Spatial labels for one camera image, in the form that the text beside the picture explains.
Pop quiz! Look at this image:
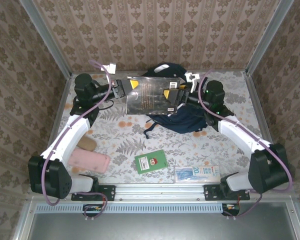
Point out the black book gold print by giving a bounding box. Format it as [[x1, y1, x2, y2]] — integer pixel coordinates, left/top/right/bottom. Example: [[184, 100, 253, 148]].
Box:
[[126, 75, 181, 116]]

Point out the pink pencil case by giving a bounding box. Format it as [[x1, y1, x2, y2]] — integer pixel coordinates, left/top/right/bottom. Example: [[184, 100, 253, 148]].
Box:
[[67, 147, 111, 174]]

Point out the aluminium frame post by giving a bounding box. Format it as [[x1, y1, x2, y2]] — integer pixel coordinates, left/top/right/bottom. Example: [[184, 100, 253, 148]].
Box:
[[245, 0, 295, 76], [19, 0, 73, 79]]

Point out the black connector board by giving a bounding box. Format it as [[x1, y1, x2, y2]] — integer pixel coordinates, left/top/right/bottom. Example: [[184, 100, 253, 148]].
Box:
[[82, 203, 106, 218], [221, 203, 241, 217]]

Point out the brown pencil pouch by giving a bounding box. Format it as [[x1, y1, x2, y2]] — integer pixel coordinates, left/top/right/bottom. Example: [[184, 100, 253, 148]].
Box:
[[76, 136, 97, 152]]

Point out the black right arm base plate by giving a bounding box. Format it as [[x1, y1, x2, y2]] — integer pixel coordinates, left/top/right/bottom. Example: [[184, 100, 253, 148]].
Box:
[[203, 184, 251, 202]]

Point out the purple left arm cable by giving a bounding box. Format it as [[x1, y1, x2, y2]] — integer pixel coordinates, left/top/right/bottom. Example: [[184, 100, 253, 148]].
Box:
[[41, 59, 113, 221]]

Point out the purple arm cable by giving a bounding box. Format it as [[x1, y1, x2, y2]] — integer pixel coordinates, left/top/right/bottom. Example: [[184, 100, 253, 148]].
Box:
[[197, 69, 293, 220], [41, 59, 113, 221]]

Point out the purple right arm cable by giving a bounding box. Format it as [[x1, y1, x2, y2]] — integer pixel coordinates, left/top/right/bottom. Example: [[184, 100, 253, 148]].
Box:
[[197, 69, 293, 220]]

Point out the aluminium table end rail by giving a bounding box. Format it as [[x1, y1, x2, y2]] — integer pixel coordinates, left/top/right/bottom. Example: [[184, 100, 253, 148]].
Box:
[[71, 69, 247, 75]]

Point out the grey metal panel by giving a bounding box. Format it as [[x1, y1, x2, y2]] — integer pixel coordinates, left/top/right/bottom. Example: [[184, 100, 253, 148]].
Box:
[[13, 202, 300, 240]]

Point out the aluminium table side rail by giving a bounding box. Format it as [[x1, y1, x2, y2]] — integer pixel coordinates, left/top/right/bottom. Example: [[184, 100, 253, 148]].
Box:
[[243, 71, 275, 146], [41, 73, 73, 161]]

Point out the floral table cloth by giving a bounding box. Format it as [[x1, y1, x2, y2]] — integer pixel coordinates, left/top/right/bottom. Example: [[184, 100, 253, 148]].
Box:
[[43, 71, 277, 185]]

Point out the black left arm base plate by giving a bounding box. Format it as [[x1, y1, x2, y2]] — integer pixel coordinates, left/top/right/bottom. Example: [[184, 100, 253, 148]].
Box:
[[71, 184, 116, 202]]

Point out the clear plastic stationery pack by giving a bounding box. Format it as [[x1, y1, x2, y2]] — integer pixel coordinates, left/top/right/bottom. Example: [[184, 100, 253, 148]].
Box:
[[174, 164, 221, 183]]

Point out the aluminium mounting rail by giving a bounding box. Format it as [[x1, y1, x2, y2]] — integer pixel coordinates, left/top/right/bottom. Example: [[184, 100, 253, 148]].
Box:
[[28, 183, 297, 204]]

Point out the green notebook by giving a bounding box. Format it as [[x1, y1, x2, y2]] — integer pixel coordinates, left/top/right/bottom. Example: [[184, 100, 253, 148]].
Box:
[[134, 149, 169, 175]]

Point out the light blue slotted cable duct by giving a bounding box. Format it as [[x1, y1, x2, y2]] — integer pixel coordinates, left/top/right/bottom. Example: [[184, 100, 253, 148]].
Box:
[[34, 202, 242, 214]]

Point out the navy blue student backpack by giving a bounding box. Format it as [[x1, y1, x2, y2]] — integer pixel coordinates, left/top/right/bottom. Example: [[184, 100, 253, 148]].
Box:
[[141, 62, 211, 140]]

